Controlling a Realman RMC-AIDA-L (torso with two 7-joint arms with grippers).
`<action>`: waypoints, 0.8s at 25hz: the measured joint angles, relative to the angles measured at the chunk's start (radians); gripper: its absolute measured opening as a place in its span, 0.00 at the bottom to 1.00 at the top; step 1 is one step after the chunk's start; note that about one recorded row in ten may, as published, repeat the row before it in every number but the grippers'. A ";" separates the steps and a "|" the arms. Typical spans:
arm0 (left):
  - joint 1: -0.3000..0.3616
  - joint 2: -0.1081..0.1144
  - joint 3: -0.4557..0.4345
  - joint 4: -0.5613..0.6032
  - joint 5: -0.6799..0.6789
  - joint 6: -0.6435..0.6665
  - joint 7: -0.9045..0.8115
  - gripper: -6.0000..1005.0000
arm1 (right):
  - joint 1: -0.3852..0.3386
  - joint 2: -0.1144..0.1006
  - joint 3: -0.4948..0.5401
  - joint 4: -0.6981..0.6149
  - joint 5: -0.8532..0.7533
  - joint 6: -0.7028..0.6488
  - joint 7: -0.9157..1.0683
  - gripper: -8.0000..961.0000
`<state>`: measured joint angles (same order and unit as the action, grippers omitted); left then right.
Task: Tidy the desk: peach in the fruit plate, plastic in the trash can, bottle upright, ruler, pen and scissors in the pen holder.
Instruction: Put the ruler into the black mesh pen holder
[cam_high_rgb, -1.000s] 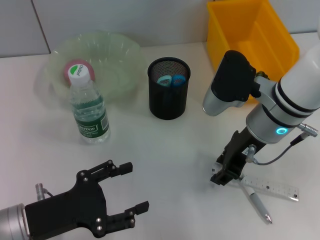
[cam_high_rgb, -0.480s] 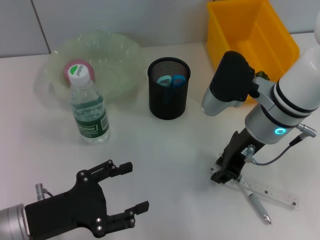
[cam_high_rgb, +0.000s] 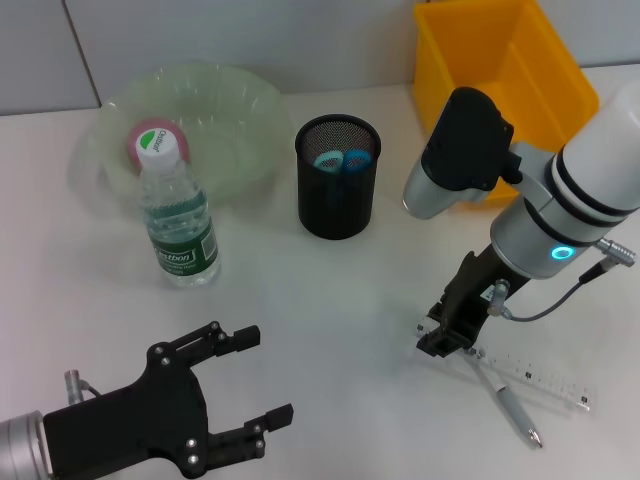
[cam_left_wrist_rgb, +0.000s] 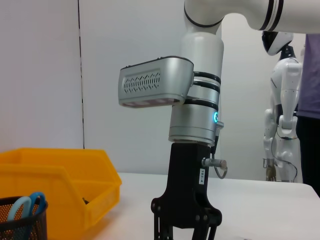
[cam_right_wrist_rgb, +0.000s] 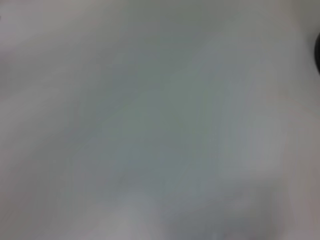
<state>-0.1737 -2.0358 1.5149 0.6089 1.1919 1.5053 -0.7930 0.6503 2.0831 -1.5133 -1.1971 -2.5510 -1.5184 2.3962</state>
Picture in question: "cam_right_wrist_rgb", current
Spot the black mesh pen holder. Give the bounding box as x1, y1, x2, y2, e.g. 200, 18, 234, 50
313, 32, 320, 76

